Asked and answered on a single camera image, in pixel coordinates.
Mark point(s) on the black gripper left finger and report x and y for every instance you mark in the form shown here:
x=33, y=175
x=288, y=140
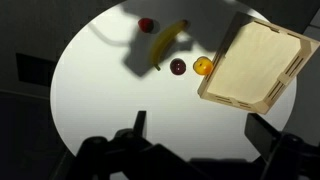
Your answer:
x=140, y=121

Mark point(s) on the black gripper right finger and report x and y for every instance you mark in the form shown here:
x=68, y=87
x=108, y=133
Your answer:
x=261, y=133

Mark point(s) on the dark purple plum toy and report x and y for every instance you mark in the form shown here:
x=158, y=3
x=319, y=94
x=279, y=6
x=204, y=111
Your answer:
x=177, y=66

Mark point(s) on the light wooden tray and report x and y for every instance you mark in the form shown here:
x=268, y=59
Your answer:
x=256, y=63

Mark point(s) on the yellow orange peach toy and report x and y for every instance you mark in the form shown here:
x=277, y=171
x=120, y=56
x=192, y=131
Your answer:
x=202, y=66

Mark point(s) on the yellow banana toy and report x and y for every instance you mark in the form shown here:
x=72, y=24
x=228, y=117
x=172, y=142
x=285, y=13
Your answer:
x=164, y=41

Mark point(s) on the red strawberry toy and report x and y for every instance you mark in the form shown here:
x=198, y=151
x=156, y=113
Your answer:
x=145, y=25

